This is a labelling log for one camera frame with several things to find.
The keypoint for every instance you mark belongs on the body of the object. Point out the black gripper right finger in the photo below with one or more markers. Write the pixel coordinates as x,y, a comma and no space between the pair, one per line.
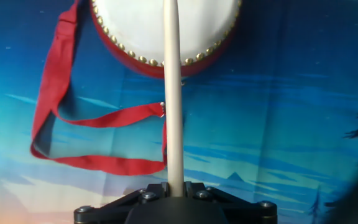
247,205

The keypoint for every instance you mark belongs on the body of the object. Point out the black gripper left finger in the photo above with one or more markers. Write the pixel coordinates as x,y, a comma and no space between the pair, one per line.
104,205

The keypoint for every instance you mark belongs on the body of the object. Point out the wooden drumstick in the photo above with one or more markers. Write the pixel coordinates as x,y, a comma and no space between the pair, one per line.
174,109

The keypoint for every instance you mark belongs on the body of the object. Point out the red drum with white skin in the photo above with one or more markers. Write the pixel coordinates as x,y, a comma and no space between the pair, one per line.
135,28

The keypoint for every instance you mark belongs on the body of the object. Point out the colourful sunset landscape cloth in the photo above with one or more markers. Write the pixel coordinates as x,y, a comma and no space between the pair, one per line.
275,124

